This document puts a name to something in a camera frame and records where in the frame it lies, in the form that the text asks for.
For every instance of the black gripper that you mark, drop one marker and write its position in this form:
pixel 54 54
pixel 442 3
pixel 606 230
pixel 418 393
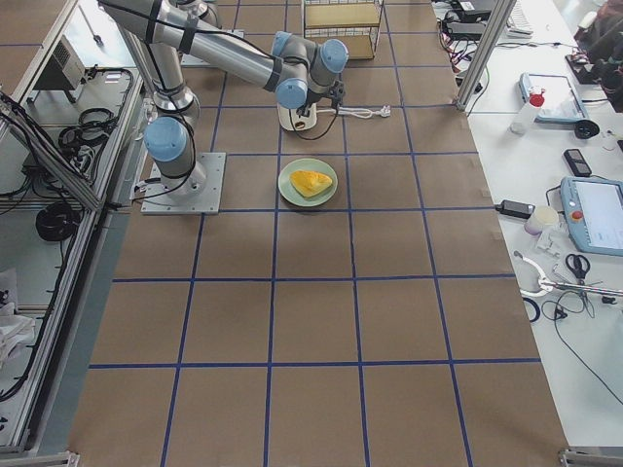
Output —
pixel 309 100

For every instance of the white two-slot toaster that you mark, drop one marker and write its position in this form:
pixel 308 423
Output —
pixel 291 120

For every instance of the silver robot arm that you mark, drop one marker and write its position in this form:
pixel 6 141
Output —
pixel 298 71

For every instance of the pale green plate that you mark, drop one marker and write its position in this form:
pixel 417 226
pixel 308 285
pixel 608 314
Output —
pixel 291 194

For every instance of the golden triangular bread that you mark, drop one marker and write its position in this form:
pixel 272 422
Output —
pixel 309 183

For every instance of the white bottle red cap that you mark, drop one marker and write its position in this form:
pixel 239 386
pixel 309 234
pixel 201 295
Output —
pixel 527 115

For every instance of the black power brick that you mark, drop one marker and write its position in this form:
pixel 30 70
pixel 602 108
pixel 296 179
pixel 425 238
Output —
pixel 515 209

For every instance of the blue teach pendant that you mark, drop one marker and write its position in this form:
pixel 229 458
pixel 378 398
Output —
pixel 562 103
pixel 592 209

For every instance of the white round container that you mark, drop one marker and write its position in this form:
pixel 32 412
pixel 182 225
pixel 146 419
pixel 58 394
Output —
pixel 542 217

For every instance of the black remote device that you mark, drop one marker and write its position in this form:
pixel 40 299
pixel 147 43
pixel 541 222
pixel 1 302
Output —
pixel 576 163

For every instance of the grey control box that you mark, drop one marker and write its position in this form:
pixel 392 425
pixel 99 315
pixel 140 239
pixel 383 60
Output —
pixel 64 72

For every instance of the white plastic clamp tool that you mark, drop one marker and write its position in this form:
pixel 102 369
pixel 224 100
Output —
pixel 541 283

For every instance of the black scissors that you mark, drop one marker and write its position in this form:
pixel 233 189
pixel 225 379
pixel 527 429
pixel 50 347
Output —
pixel 578 265

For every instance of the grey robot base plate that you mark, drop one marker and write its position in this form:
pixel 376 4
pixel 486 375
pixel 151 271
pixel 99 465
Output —
pixel 201 193

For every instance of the aluminium frame post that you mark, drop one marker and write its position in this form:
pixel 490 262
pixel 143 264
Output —
pixel 496 24

